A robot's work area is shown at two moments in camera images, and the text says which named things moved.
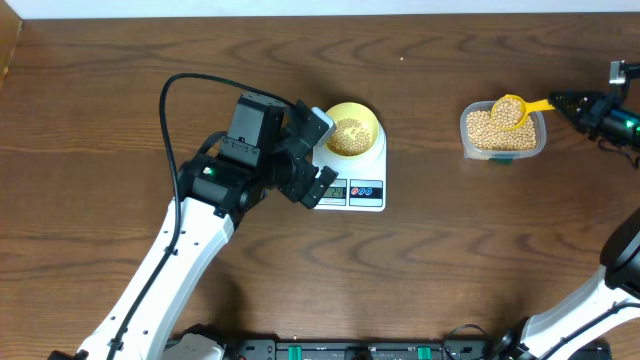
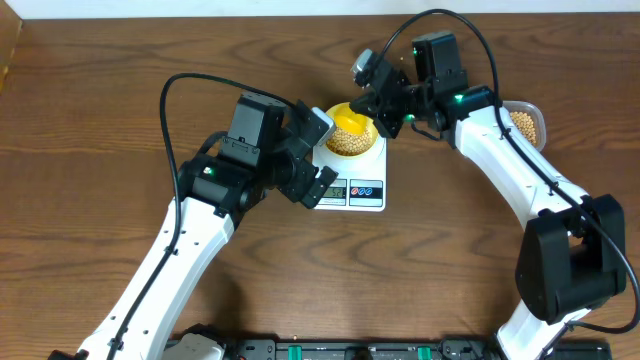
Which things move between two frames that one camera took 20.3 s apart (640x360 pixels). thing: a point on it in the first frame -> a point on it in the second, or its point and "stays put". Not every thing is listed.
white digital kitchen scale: (361, 182) stays put
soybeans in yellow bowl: (349, 138) stays put
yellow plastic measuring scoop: (544, 105) -> (353, 122)
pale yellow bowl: (355, 131) stays put
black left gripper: (305, 173) stays put
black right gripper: (593, 111) -> (372, 105)
